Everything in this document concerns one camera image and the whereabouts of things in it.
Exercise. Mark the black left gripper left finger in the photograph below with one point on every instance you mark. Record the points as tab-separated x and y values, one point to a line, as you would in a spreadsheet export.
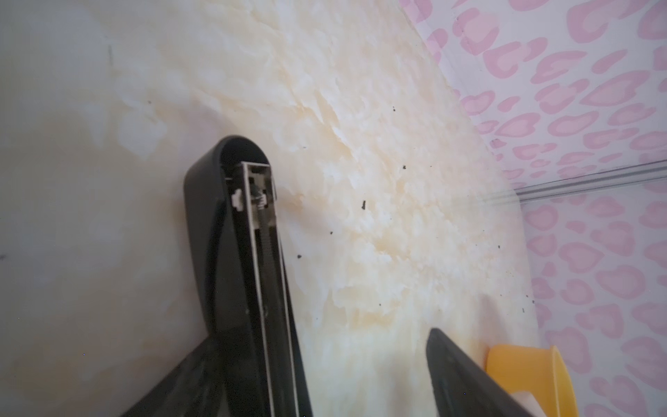
195	387

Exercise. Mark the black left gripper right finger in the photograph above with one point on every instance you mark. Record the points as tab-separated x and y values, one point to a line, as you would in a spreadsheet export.
461	387

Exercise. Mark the black stapler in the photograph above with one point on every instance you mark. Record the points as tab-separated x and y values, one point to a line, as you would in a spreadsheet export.
242	283

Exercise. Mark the yellow plastic tray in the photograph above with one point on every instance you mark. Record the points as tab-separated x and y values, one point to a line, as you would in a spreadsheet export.
542	373

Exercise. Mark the aluminium frame rail right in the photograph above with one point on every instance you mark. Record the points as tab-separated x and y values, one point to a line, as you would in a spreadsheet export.
628	176

